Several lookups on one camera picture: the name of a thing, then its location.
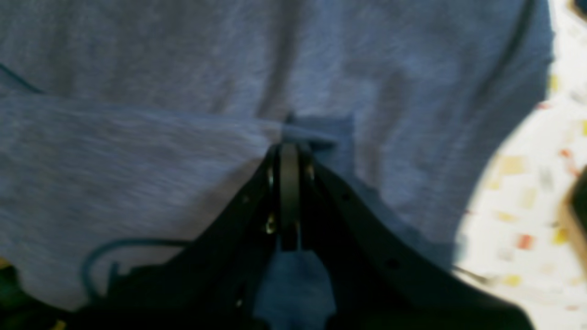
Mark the black TV remote control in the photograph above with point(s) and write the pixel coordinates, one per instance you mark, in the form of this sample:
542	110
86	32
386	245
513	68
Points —
574	217

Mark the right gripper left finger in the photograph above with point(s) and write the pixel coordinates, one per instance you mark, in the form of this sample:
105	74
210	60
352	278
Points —
212	283

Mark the blue grey T-shirt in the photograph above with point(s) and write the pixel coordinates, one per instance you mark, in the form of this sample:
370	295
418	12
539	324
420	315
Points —
142	119

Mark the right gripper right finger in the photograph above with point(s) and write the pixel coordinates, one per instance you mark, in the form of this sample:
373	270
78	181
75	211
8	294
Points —
379	283

